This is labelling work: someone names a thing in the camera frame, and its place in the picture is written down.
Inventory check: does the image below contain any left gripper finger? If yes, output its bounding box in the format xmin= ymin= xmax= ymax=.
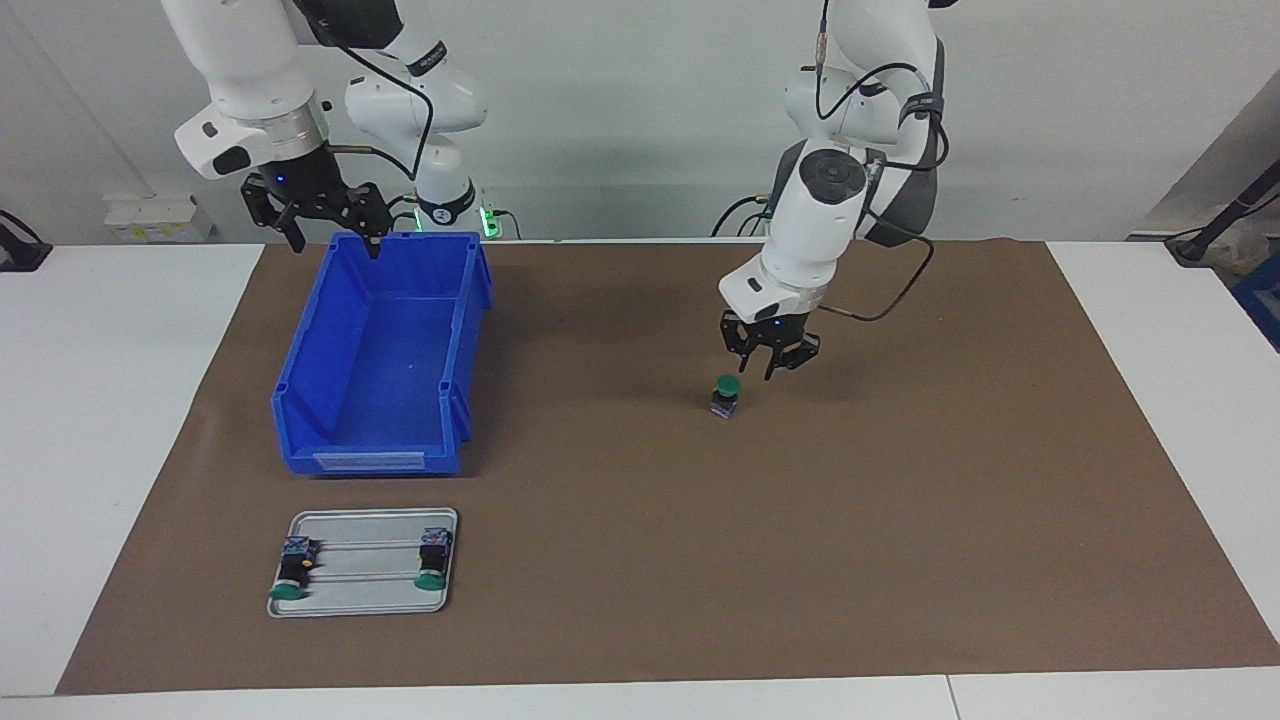
xmin=722 ymin=312 xmax=758 ymax=374
xmin=765 ymin=335 xmax=821 ymax=382

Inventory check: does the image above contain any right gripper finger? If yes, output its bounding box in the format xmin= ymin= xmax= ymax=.
xmin=241 ymin=183 xmax=306 ymax=254
xmin=335 ymin=183 xmax=393 ymax=261

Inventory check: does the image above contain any blue plastic storage bin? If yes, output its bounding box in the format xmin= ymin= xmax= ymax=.
xmin=270 ymin=230 xmax=494 ymax=477

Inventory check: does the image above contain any brown table mat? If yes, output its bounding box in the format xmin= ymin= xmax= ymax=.
xmin=55 ymin=238 xmax=1280 ymax=696

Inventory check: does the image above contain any silver metal tray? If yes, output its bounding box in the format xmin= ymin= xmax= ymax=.
xmin=265 ymin=507 xmax=460 ymax=619

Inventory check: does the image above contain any black stand pole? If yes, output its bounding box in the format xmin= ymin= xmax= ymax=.
xmin=1165 ymin=160 xmax=1280 ymax=266

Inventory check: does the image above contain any blue crate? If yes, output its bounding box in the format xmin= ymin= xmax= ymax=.
xmin=1232 ymin=255 xmax=1280 ymax=353

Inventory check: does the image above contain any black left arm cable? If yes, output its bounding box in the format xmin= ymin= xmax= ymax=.
xmin=812 ymin=0 xmax=949 ymax=323

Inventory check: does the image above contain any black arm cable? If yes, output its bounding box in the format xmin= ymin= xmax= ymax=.
xmin=295 ymin=0 xmax=436 ymax=183
xmin=812 ymin=0 xmax=949 ymax=323

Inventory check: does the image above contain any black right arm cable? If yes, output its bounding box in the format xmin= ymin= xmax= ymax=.
xmin=295 ymin=0 xmax=436 ymax=183

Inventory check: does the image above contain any black base cable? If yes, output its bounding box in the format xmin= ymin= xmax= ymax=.
xmin=710 ymin=190 xmax=779 ymax=239

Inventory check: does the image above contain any black clamp mount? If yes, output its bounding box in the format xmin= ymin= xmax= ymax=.
xmin=0 ymin=208 xmax=53 ymax=273

